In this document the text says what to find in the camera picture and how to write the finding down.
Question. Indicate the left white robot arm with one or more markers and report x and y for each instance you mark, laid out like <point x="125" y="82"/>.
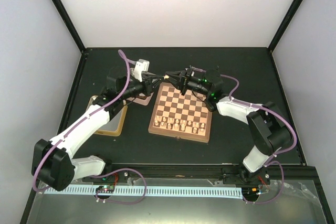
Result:
<point x="53" y="161"/>

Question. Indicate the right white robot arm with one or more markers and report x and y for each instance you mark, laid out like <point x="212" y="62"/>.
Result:
<point x="271" y="133"/>

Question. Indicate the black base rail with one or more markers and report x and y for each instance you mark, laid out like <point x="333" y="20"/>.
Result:
<point x="228" y="174"/>

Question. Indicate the wooden chessboard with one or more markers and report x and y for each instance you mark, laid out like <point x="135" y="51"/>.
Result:
<point x="184" y="112"/>

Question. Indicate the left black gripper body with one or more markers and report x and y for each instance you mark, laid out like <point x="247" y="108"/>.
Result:
<point x="147" y="89"/>

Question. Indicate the small circuit board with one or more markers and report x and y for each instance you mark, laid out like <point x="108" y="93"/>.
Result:
<point x="105" y="189"/>
<point x="257" y="190"/>

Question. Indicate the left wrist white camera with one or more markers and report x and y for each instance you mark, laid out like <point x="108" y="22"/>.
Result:
<point x="140" y="66"/>

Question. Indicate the right black frame post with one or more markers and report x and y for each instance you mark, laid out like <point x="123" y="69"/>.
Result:
<point x="294" y="6"/>

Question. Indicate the left small circuit board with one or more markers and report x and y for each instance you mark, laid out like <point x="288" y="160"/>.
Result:
<point x="105" y="189"/>

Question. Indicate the right small circuit board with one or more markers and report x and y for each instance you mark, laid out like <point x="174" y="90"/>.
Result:
<point x="257" y="190"/>

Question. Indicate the left black frame post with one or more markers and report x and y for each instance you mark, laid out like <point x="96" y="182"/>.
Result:
<point x="69" y="24"/>

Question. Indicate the gold tin box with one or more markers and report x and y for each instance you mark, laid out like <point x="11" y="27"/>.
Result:
<point x="113" y="127"/>

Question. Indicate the black frame post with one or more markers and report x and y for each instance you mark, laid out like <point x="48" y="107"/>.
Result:
<point x="69" y="24"/>
<point x="294" y="6"/>

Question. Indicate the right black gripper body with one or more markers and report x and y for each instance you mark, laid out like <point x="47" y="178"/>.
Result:
<point x="184" y="83"/>

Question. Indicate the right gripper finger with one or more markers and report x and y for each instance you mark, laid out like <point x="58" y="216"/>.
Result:
<point x="174" y="73"/>
<point x="174" y="82"/>

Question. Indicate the light blue slotted cable duct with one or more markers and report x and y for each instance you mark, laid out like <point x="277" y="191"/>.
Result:
<point x="153" y="191"/>

